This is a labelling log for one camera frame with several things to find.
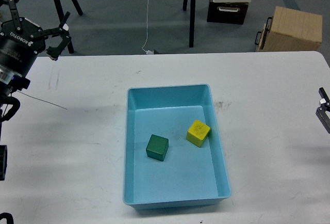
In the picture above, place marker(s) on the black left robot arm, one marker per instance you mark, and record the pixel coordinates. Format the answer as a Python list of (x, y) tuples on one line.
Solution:
[(11, 82)]

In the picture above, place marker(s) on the black right table legs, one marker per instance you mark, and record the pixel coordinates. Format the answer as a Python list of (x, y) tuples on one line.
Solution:
[(191, 20)]

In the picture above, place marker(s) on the light wooden box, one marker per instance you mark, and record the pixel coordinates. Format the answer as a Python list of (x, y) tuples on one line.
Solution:
[(290, 30)]

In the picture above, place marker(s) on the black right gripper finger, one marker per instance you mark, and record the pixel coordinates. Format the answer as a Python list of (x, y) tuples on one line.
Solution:
[(323, 109)]

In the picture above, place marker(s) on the green wooden block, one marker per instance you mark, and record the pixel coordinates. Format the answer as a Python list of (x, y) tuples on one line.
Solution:
[(157, 147)]

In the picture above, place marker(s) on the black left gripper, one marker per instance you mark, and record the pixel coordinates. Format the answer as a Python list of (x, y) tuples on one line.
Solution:
[(20, 50)]

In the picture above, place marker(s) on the white plug adapter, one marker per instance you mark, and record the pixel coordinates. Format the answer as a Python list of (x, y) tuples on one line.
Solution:
[(153, 52)]

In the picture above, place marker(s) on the yellow wooden block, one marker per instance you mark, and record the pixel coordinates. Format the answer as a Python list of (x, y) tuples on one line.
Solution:
[(197, 133)]

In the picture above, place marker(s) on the blue plastic tray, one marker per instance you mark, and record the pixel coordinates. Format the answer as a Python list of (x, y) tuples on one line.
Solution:
[(189, 175)]

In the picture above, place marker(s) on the black storage box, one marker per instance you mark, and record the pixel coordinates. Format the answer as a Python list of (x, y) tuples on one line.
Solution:
[(229, 13)]

